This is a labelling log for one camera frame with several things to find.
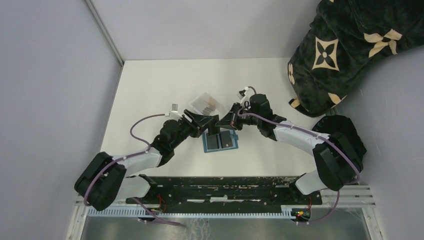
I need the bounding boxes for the white slotted cable duct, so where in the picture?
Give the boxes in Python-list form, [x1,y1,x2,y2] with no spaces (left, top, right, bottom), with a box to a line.
[87,206,295,220]

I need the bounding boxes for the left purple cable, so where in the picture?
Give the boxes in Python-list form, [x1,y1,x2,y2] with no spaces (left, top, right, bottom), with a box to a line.
[83,113,185,228]

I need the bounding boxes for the black credit card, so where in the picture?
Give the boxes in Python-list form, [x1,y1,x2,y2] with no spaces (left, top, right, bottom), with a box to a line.
[207,115,221,136]

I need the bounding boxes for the black cloth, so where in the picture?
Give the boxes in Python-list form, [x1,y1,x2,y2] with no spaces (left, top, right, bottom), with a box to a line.
[312,115,367,161]

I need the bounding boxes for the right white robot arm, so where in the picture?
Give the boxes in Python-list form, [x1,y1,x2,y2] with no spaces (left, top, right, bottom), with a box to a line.
[216,94,366,204]

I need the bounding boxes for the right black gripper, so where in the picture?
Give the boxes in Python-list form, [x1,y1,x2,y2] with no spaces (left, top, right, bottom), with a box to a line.
[215,102,261,131]

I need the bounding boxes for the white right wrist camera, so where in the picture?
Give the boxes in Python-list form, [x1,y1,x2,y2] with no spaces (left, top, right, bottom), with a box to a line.
[237,86,257,108]

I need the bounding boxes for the aluminium rail frame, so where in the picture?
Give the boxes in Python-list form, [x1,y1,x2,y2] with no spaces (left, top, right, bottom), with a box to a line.
[319,185,376,208]

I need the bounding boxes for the aluminium corner post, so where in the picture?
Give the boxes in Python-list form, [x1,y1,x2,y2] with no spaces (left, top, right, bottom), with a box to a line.
[82,0,125,69]

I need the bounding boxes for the blue leather card holder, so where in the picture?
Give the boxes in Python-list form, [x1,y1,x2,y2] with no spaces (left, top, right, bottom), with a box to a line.
[202,129,239,153]

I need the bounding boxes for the black floral patterned blanket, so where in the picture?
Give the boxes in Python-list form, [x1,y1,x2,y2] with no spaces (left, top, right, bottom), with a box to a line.
[287,0,424,118]

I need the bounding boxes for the clear plastic card box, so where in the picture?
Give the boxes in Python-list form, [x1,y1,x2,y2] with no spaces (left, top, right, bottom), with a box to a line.
[188,92,226,116]

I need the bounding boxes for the stack of credit cards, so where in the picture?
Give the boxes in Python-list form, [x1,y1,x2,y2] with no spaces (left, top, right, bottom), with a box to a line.
[192,99,216,116]

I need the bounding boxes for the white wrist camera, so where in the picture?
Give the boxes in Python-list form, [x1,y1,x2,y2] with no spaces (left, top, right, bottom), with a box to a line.
[165,103,182,119]
[237,86,257,108]

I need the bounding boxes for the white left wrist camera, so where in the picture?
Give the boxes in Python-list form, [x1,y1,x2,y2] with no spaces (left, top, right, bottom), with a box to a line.
[165,103,182,119]

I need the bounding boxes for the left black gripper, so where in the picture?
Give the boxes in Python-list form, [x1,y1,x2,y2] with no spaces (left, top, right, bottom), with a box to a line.
[171,108,213,149]

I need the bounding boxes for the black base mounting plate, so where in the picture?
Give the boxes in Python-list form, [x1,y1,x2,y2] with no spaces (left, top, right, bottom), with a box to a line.
[139,176,323,214]

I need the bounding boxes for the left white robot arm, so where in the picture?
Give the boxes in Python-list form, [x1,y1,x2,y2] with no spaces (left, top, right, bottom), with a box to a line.
[74,109,220,211]

